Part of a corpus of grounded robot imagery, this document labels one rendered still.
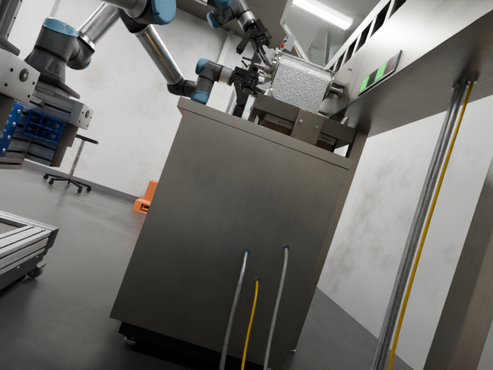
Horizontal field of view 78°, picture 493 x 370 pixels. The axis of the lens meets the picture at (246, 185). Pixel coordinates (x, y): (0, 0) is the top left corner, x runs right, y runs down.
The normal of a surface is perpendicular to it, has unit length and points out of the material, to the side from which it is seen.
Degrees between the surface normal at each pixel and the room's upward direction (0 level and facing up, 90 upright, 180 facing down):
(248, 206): 90
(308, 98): 90
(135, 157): 90
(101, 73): 90
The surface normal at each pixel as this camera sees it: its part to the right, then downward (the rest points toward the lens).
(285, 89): 0.07, -0.01
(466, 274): -0.94, -0.33
